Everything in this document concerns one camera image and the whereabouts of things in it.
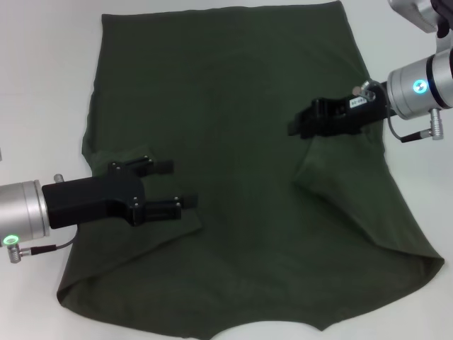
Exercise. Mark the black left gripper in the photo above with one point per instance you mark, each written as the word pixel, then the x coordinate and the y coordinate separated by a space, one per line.
pixel 88 198

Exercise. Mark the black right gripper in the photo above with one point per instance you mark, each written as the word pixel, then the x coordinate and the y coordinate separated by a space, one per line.
pixel 368 113

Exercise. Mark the dark green t-shirt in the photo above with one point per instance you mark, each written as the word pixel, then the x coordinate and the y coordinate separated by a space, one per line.
pixel 230 124

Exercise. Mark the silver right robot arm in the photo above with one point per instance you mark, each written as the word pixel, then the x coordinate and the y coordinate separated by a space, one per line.
pixel 403 95

